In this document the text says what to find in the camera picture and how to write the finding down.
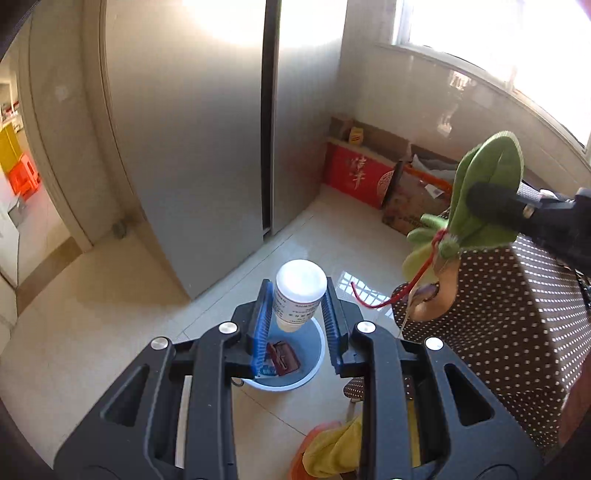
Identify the green plush toy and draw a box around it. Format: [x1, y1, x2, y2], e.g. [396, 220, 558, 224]
[351, 131, 525, 324]

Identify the orange plastic stool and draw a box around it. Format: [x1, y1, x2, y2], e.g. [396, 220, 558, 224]
[8, 153, 41, 200]

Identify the silver double-door refrigerator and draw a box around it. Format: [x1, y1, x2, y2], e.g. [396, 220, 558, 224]
[82, 1, 346, 298]

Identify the white framed window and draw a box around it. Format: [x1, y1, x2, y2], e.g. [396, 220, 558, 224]
[382, 1, 590, 152]

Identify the red snack bag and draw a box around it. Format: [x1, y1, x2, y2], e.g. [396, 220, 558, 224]
[266, 341, 301, 376]

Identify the white paper cup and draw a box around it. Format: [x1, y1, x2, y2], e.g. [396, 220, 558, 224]
[273, 259, 328, 333]

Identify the yellow plastic stool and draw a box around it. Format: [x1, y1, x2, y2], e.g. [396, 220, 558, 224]
[0, 123, 22, 174]

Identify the red gift box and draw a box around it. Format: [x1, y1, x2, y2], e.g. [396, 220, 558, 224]
[322, 140, 397, 209]

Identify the brown cardboard box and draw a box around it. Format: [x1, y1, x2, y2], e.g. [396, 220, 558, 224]
[328, 117, 458, 234]

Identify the yellow cloth on chair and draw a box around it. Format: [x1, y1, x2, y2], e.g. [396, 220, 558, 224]
[287, 415, 363, 479]

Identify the brown polka dot tablecloth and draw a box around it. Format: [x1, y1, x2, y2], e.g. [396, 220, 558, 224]
[344, 232, 591, 451]

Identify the light blue trash bucket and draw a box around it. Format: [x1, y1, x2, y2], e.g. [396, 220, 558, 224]
[243, 318, 325, 393]

